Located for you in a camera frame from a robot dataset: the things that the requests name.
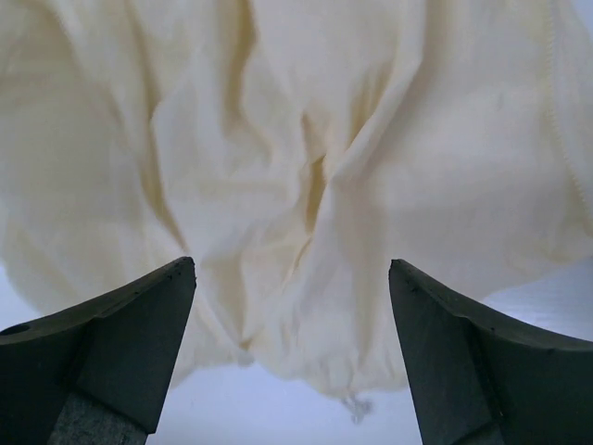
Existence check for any cream yellow jacket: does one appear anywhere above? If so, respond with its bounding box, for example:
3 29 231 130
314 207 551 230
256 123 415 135
1 1 592 401

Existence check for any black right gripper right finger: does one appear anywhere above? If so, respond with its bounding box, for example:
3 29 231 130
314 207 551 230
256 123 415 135
388 260 592 444

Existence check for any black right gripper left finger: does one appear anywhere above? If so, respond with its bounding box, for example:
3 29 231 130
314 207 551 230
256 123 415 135
1 257 196 444

